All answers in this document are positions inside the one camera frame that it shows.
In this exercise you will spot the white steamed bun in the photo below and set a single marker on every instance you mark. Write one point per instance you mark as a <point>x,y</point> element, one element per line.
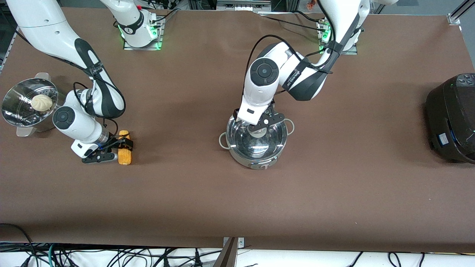
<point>41,103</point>

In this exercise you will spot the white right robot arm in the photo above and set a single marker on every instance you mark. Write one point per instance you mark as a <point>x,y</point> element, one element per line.
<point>44,33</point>

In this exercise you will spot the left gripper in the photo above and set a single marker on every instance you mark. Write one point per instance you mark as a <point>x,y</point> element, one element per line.
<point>235,112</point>

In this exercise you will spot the stainless steel pot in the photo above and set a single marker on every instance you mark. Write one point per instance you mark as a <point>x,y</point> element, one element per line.
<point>268,163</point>

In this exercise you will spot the steel steamer pot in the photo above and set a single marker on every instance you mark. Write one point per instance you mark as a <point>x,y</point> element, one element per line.
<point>18,100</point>

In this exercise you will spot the grey angled bar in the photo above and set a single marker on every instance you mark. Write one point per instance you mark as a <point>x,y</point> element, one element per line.
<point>226,257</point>

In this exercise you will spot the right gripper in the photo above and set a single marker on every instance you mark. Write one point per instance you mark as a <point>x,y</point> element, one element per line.
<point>114,142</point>

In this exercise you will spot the metal table edge bracket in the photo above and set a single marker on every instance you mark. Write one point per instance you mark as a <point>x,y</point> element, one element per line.
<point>241,243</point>

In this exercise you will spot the black rice cooker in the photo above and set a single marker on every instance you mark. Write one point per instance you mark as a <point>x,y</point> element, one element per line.
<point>452,122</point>

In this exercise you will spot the aluminium frame profile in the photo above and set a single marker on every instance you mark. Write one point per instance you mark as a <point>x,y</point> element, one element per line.
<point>243,4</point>

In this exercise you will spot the yellow corn cob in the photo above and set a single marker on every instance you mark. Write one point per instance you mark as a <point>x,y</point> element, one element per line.
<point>124,157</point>

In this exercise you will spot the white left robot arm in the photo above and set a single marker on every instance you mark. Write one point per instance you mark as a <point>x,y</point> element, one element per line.
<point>282,70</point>

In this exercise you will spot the glass pot lid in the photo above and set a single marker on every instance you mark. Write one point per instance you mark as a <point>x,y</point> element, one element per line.
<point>256,146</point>

